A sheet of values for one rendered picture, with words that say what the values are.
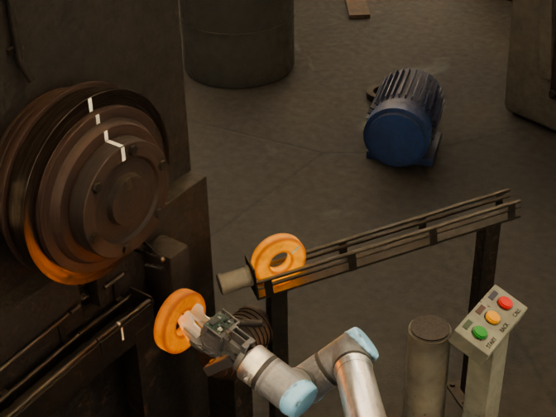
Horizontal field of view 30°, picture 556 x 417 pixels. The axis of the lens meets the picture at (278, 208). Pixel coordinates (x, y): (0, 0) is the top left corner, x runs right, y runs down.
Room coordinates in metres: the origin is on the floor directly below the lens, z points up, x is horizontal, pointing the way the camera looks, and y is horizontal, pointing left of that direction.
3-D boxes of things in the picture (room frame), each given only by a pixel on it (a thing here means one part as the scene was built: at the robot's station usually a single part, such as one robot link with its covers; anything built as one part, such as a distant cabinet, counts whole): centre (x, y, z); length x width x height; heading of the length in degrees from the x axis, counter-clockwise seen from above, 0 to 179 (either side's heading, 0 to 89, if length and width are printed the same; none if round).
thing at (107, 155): (1.98, 0.35, 1.11); 0.28 x 0.06 x 0.28; 143
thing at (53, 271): (2.03, 0.43, 1.11); 0.47 x 0.06 x 0.47; 143
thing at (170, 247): (2.23, 0.30, 0.68); 0.11 x 0.08 x 0.24; 53
